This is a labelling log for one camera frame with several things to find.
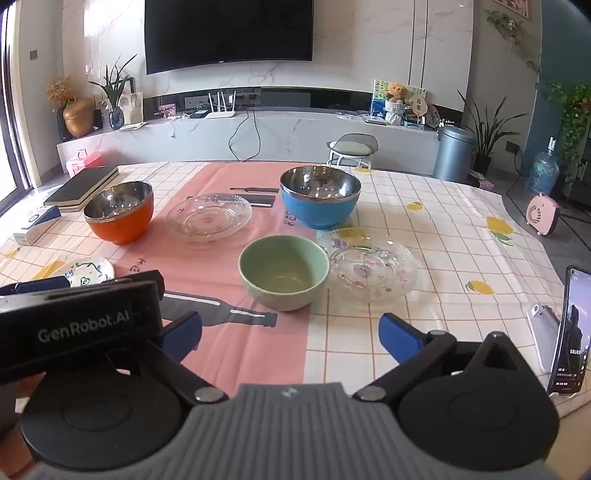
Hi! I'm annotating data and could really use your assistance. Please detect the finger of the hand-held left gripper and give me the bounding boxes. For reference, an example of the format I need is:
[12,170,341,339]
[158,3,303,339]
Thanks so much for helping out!
[112,271,165,302]
[0,276,71,297]

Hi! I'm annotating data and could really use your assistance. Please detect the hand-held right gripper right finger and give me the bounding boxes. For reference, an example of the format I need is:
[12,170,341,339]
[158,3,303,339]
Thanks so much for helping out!
[353,313,520,403]

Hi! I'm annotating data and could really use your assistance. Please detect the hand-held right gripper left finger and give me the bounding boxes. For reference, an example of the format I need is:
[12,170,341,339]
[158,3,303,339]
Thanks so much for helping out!
[104,311,230,407]

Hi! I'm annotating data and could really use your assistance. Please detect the orange steel bowl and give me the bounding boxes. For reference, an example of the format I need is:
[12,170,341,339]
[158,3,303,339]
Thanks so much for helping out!
[83,181,154,244]

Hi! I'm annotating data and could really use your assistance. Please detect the fruit painted ceramic plate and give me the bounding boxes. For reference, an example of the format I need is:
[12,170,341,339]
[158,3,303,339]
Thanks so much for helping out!
[48,257,115,288]

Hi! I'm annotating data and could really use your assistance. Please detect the floral print glass plate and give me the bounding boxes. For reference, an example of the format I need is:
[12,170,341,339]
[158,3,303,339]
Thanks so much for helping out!
[316,228,419,303]

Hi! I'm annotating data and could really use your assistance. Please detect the clear glass plate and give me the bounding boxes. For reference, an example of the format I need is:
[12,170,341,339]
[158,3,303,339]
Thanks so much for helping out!
[165,194,253,239]

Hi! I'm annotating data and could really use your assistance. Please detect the green ceramic bowl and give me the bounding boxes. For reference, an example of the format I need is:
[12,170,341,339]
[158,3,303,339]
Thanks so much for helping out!
[238,235,330,311]

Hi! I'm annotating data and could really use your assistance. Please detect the blue steel bowl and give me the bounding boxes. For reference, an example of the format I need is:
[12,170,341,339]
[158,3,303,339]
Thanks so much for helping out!
[280,165,362,230]

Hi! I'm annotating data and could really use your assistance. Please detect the white and blue box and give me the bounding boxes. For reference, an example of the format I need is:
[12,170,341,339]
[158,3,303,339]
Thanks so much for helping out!
[12,205,62,246]

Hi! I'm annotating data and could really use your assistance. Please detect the pink printed placemat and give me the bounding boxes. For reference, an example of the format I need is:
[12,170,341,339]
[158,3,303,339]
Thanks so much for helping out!
[113,162,324,386]

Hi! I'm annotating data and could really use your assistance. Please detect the thick black book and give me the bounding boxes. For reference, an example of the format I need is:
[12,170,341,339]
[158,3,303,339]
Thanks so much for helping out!
[55,174,122,213]

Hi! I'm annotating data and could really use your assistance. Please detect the thin black book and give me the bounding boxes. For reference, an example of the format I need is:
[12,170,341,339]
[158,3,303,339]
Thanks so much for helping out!
[44,167,120,206]

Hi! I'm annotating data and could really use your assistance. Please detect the pink storage box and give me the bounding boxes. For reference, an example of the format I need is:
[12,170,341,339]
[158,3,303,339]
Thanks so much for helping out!
[66,149,102,176]

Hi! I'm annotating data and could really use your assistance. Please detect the framed photo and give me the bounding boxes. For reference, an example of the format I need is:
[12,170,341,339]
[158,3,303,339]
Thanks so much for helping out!
[117,91,144,125]

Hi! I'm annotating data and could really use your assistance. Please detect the gold vase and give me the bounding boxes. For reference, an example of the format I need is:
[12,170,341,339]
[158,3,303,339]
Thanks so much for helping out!
[62,97,95,138]

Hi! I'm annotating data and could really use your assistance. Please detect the black smartphone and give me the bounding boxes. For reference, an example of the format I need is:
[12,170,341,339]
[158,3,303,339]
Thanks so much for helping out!
[549,264,591,397]

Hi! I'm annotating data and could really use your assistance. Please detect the pink slippers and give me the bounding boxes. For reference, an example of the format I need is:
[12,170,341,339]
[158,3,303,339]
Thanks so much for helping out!
[468,170,496,191]

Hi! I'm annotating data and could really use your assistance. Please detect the white router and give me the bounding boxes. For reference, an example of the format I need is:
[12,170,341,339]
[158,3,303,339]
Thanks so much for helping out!
[203,90,238,120]

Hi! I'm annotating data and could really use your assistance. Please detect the pink fan heater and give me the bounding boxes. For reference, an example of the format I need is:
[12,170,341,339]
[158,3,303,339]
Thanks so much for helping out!
[526,193,561,237]

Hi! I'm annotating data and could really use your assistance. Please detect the grey trash bin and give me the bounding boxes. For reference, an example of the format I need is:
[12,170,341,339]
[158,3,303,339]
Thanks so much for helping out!
[433,124,476,183]

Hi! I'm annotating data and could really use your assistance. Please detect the marble tv cabinet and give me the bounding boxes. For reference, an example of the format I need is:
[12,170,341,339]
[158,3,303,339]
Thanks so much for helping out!
[56,85,439,175]

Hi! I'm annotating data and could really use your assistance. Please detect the green leafy plant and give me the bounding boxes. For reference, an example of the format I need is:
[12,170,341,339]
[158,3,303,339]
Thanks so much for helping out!
[88,54,138,110]

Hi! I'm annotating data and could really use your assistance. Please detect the grey stool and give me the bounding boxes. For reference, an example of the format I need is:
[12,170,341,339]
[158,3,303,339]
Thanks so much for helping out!
[327,133,379,169]

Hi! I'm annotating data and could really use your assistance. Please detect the dried yellow flowers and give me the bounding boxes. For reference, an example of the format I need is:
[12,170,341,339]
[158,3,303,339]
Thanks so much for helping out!
[45,76,77,110]

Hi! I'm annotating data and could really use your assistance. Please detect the blue water bottle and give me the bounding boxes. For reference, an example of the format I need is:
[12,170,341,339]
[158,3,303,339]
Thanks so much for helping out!
[526,138,560,197]

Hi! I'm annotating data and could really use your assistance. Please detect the long leaf potted plant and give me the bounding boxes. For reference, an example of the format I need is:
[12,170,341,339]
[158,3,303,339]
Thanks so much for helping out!
[457,90,529,175]

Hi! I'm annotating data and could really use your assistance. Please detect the painted picture board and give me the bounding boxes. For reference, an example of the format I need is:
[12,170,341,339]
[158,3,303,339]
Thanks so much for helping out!
[372,79,428,119]

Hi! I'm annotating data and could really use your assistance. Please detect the teddy bear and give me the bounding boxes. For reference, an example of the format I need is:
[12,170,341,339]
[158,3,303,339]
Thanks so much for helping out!
[385,83,413,125]

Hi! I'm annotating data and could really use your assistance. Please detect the black television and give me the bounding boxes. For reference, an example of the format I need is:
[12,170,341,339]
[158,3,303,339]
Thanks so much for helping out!
[144,0,315,75]

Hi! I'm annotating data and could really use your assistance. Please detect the trailing ivy plant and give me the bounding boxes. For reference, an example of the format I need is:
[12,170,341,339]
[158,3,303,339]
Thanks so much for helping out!
[485,9,591,188]

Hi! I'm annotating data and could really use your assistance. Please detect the black cable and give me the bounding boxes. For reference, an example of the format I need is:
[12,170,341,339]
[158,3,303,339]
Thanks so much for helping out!
[228,108,260,162]

